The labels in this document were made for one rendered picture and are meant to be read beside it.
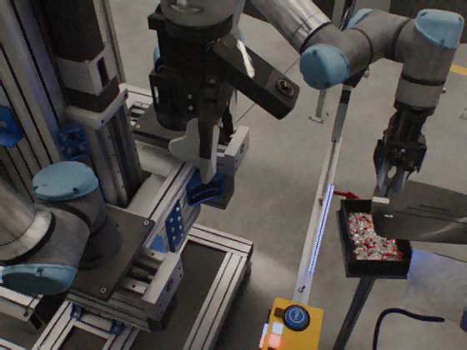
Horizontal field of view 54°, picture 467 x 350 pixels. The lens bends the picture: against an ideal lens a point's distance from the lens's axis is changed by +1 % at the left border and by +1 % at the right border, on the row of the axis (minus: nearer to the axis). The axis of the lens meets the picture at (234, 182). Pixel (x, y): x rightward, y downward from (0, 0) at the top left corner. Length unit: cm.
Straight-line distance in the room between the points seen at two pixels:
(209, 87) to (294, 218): 196
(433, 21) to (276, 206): 178
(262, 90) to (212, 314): 145
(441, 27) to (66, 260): 73
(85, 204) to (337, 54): 54
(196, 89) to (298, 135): 239
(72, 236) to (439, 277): 78
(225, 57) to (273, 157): 224
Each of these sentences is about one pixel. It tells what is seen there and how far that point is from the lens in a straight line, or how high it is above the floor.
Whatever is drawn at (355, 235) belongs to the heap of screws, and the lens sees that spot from 136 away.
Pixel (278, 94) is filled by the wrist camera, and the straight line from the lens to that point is 51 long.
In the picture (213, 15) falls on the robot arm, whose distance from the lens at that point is 47.
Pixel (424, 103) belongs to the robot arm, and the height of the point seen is 142.
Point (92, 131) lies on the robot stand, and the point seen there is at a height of 121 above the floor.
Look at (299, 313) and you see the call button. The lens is 93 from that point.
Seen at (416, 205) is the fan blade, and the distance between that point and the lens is 101.
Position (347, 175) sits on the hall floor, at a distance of 269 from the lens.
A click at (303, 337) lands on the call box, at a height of 107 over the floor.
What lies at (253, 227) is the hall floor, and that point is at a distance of 237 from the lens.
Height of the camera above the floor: 191
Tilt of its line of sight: 48 degrees down
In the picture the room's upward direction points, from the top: straight up
